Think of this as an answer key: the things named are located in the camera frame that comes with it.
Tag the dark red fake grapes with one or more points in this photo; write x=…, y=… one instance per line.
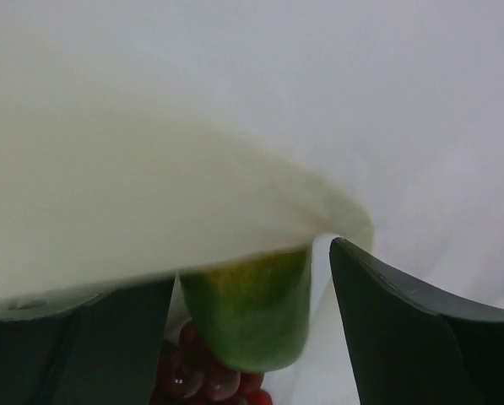
x=187, y=373

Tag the green orange fake mango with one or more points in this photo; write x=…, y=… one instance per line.
x=253, y=315

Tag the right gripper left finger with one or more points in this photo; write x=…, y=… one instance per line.
x=100, y=354

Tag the translucent plastic avocado-print bag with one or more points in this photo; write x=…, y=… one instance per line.
x=140, y=140

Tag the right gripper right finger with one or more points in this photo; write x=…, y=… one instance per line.
x=412, y=343

